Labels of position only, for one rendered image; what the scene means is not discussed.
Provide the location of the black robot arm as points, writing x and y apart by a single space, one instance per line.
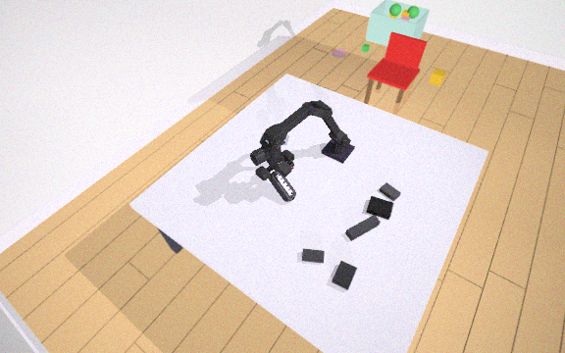
276 134

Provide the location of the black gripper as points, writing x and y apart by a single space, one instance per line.
264 174

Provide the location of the dark grey unit with label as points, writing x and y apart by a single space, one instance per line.
283 187

